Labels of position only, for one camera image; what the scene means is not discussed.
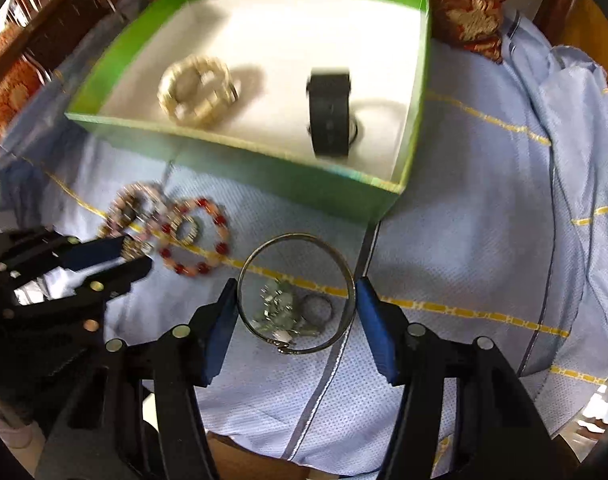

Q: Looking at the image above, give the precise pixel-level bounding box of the red bead bracelet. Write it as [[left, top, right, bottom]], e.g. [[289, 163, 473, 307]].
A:
[[156, 197, 232, 277]]

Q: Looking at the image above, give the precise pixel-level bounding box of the silver ring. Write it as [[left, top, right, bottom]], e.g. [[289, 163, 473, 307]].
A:
[[299, 294, 333, 328]]

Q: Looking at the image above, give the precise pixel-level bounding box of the dark wooden chair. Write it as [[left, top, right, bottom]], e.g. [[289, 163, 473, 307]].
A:
[[0, 0, 129, 96]]

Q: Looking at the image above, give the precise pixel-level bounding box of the black watch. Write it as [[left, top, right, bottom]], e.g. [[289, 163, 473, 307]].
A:
[[306, 69, 361, 157]]

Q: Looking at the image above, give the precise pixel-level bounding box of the green cardboard box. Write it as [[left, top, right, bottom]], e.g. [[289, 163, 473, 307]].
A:
[[65, 0, 431, 223]]

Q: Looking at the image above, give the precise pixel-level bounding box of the red gold patterned cushion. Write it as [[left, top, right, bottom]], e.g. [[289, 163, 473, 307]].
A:
[[0, 55, 49, 161], [134, 0, 520, 63]]

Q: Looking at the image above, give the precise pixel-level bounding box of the light blue dotted cloth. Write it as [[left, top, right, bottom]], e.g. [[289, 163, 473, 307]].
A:
[[0, 10, 608, 463]]

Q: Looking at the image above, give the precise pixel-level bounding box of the jade charm bracelet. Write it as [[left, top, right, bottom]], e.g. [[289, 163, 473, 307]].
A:
[[251, 282, 325, 348]]

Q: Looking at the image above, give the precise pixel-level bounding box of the cream white watch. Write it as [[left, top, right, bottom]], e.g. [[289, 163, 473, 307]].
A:
[[157, 56, 242, 128]]

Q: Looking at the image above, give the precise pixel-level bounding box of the silver bangle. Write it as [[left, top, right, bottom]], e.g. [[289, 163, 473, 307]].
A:
[[236, 233, 357, 356]]

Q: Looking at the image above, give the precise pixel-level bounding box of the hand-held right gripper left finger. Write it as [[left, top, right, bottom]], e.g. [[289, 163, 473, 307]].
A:
[[36, 277, 241, 480]]

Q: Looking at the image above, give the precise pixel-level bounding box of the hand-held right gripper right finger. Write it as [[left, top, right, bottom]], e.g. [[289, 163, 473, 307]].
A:
[[355, 276, 567, 480]]

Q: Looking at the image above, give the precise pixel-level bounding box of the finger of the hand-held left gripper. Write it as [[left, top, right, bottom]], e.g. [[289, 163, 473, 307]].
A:
[[0, 229, 128, 287], [0, 256, 153, 346]]

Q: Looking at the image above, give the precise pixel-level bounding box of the brown carved wooden furniture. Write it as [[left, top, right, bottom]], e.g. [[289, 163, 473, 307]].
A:
[[534, 0, 608, 81]]

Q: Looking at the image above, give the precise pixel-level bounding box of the pink bead bracelet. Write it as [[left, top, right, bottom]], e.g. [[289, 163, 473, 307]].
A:
[[98, 181, 172, 257]]

